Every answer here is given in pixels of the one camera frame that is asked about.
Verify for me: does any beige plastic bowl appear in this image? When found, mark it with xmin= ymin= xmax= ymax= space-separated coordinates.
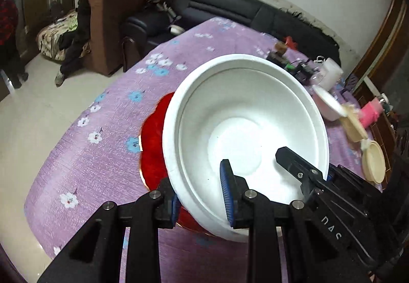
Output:
xmin=339 ymin=104 xmax=369 ymax=143
xmin=361 ymin=139 xmax=387 ymax=183

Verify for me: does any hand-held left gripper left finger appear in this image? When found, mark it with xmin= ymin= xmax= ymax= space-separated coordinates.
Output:
xmin=37 ymin=177 xmax=181 ymax=283

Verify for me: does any brown bag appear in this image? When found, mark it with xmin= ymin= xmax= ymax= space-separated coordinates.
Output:
xmin=123 ymin=37 xmax=141 ymax=73

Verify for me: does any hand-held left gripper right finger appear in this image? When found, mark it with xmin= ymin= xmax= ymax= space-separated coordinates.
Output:
xmin=219 ymin=159 xmax=354 ymax=283

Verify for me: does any floral cushion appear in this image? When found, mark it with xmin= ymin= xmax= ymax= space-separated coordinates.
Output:
xmin=37 ymin=11 xmax=93 ymax=62

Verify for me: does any small white bowl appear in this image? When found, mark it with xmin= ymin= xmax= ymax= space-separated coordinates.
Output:
xmin=311 ymin=85 xmax=345 ymax=121

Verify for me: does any white jar with handle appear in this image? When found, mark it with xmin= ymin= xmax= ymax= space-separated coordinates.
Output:
xmin=315 ymin=57 xmax=344 ymax=91

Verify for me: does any black and white device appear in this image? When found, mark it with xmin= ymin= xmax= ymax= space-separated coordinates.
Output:
xmin=146 ymin=0 xmax=185 ymax=35

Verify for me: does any small black jar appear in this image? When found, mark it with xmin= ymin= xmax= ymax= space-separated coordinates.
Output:
xmin=296 ymin=64 xmax=315 ymax=84

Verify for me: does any pink bottle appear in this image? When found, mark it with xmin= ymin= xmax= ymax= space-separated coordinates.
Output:
xmin=359 ymin=96 xmax=389 ymax=129

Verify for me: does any black leather sofa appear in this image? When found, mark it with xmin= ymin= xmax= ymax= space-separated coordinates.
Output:
xmin=123 ymin=0 xmax=342 ymax=68

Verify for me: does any wooden door frame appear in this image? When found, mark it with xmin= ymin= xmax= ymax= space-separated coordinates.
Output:
xmin=351 ymin=0 xmax=409 ymax=105

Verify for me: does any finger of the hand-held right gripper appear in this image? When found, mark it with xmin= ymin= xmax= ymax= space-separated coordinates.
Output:
xmin=275 ymin=146 xmax=381 ymax=267
xmin=326 ymin=163 xmax=384 ymax=217

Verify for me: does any purple floral tablecloth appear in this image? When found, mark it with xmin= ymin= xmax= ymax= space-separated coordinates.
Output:
xmin=24 ymin=16 xmax=393 ymax=283

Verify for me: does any large white bowl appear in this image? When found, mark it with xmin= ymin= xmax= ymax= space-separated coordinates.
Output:
xmin=162 ymin=54 xmax=330 ymax=243

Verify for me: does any large red scalloped plate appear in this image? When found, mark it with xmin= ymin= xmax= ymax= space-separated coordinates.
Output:
xmin=140 ymin=93 xmax=224 ymax=234

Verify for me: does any black cup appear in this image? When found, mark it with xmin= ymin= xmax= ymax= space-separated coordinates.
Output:
xmin=267 ymin=42 xmax=290 ymax=68

